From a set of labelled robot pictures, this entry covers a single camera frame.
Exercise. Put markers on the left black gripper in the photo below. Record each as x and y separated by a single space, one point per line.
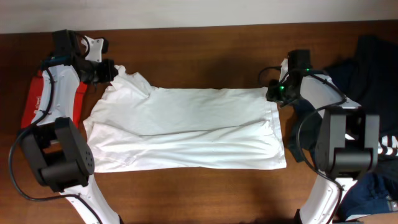
106 71

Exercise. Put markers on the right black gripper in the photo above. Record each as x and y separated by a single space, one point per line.
274 94

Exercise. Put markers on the white printed t-shirt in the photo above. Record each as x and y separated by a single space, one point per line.
136 126

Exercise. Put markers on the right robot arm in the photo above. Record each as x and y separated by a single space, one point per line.
347 143

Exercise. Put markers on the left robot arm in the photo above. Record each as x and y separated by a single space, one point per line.
57 153

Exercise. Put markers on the dark green garment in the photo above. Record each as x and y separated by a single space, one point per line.
309 130

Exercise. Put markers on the navy blue garment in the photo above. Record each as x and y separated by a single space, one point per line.
341 74

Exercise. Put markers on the folded red t-shirt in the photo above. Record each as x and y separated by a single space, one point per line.
34 98

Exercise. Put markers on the black t-shirt white lettering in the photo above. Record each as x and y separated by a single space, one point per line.
373 85

